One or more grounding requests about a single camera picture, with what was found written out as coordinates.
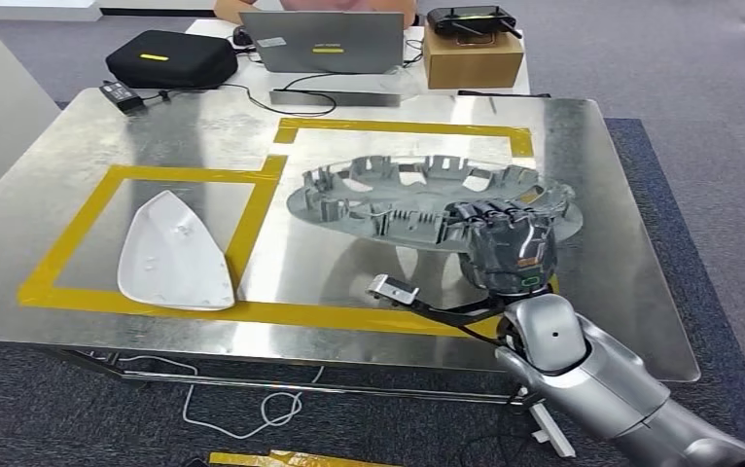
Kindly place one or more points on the steel workbench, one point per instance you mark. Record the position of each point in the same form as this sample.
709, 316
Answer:
604, 258

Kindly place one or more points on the yellow floor tape marking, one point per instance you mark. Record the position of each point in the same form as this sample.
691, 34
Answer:
282, 459

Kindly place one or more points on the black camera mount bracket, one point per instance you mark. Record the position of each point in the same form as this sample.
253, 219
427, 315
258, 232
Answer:
456, 317

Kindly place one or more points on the white triangular plastic part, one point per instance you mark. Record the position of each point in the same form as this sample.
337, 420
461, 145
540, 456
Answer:
173, 258

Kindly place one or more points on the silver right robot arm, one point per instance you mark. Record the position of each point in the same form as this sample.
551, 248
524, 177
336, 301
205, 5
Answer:
604, 387

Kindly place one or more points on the person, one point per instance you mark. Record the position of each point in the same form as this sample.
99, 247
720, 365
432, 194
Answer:
347, 5

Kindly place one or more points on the grey plastic wheel cover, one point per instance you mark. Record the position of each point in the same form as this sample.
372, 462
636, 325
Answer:
398, 200

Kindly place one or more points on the grey laptop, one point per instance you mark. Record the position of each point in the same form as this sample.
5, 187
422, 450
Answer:
321, 42

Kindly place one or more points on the brown cardboard box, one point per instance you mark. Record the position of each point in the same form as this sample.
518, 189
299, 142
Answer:
472, 64

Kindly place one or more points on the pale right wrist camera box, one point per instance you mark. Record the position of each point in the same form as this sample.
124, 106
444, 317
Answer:
395, 290

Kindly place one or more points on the white power strip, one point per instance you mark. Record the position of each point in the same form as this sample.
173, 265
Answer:
553, 432

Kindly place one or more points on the black computer mouse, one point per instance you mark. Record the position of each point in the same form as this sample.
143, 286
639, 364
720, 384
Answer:
242, 37

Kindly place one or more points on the black zip case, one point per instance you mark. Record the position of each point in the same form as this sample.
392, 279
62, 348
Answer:
173, 61

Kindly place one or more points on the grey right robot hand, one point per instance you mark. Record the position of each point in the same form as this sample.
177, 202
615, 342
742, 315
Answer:
508, 258

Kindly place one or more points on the black power adapter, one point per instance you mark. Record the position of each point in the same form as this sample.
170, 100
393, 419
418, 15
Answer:
121, 95

